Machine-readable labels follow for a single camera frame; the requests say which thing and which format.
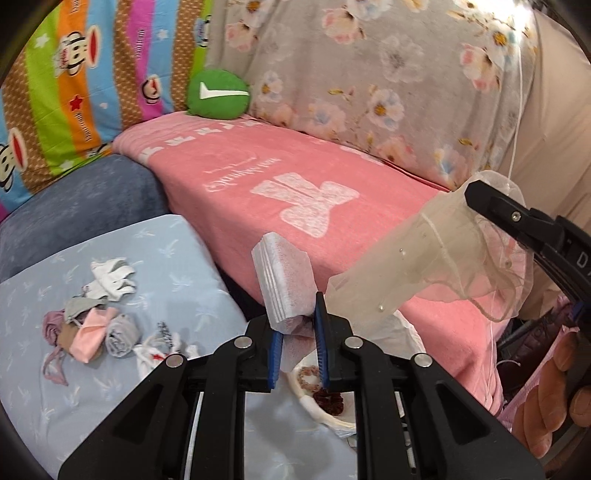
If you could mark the colourful monkey-print pillow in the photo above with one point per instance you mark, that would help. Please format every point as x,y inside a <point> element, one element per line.
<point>92,69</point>

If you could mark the pink and white cloth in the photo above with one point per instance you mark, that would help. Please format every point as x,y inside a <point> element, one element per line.
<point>286,286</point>

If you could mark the white cloth with red mark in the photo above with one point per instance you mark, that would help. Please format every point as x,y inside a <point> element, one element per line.
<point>152,353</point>

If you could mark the white crumpled cloth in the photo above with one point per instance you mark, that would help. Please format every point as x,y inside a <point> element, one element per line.
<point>113,279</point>

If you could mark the tan cloth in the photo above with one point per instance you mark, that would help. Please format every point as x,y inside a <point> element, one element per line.
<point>68,339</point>

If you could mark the dark red scrunchie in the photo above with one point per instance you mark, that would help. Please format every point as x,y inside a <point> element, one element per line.
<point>330,404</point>

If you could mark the pink towel blanket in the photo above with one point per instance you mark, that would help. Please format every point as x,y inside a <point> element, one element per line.
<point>231,161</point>

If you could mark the blue-grey sofa cushion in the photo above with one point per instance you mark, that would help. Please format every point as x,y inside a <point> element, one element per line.
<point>92,194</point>

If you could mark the sheer beige mesh bag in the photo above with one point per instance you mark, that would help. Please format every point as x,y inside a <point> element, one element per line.
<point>429,263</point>

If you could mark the dark purple padded jacket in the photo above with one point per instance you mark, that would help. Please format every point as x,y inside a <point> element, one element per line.
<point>531,341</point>

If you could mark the green round cushion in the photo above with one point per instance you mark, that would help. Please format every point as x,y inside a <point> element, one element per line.
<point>217,99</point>

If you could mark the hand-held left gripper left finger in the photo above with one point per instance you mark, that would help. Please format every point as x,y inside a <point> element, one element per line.
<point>276,364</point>

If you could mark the small grey fabric piece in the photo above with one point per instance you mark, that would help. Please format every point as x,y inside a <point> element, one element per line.
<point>76,307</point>

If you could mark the pink fabric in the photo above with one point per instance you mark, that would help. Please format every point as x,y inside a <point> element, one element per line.
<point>524,392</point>

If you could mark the person's right hand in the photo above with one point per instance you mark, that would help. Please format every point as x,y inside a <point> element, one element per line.
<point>540,406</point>

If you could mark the grey rolled cloth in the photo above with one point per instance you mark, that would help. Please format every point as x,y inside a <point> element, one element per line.
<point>122,337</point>

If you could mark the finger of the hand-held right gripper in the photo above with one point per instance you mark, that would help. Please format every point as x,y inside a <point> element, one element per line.
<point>508,212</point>

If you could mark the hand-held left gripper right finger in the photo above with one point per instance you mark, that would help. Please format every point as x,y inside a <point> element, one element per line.
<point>322,355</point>

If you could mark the floral grey pillow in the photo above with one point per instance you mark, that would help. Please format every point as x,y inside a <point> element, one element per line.
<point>369,69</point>

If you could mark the beige cloth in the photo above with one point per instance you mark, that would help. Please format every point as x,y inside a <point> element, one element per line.
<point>558,138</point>

